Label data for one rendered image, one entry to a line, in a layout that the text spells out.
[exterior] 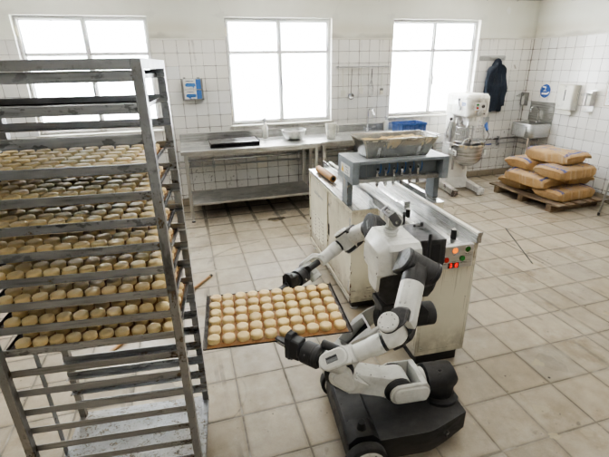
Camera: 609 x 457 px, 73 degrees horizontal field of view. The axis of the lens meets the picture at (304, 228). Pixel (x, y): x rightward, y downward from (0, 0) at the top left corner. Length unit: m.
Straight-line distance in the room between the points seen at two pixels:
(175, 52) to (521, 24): 5.05
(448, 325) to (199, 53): 4.34
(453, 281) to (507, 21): 5.40
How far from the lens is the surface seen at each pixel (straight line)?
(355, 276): 3.11
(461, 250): 2.47
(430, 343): 2.76
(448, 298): 2.63
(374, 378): 2.14
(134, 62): 1.33
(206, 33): 5.67
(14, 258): 1.62
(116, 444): 2.35
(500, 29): 7.34
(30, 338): 1.85
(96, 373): 2.35
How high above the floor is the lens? 1.79
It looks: 22 degrees down
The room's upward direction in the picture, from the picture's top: 1 degrees counter-clockwise
